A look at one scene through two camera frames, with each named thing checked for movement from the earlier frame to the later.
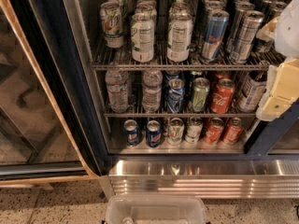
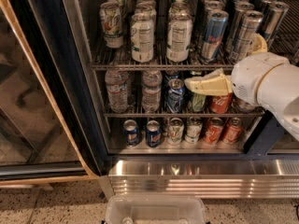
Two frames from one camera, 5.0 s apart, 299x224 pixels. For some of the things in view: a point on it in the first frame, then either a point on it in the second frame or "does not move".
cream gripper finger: x=281 y=91 to x=214 y=83
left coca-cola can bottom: x=214 y=131 does not move
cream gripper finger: x=267 y=32 to x=258 y=45
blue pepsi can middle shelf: x=176 y=96 does not move
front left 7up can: x=111 y=19 does not move
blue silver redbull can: x=217 y=25 does not move
